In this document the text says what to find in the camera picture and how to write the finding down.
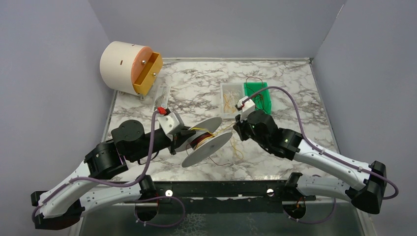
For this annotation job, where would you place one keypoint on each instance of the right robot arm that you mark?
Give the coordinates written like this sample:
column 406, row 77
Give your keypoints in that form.
column 358, row 182

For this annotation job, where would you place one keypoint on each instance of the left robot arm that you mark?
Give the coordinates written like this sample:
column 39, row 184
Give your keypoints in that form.
column 91, row 187

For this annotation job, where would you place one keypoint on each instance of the orange drawer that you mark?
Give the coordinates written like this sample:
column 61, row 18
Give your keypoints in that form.
column 144, row 76

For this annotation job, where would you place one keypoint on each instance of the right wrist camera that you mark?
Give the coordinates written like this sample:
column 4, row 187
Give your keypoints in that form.
column 245, row 106

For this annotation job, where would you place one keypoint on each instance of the white cylinder drawer container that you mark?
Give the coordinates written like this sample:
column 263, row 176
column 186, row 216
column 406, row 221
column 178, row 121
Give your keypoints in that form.
column 121, row 64

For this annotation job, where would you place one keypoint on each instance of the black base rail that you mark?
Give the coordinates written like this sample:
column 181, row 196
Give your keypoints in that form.
column 212, row 197

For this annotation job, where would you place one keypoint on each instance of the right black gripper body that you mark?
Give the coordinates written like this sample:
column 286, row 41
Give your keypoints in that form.
column 241, row 130

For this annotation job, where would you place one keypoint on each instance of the white perforated cable spool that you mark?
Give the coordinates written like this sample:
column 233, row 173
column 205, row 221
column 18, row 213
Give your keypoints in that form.
column 206, row 141

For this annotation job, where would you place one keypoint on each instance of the green plastic bin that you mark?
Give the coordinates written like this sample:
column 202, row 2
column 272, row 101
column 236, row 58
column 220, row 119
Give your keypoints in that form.
column 262, row 100

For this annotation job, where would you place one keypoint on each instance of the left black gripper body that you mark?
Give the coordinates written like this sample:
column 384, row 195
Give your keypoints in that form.
column 175, row 142

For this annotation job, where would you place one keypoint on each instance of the packaged ruler set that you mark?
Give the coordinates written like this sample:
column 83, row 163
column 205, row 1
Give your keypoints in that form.
column 161, row 97

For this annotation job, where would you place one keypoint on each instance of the clear plastic bin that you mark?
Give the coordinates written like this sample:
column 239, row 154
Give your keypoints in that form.
column 230, row 94

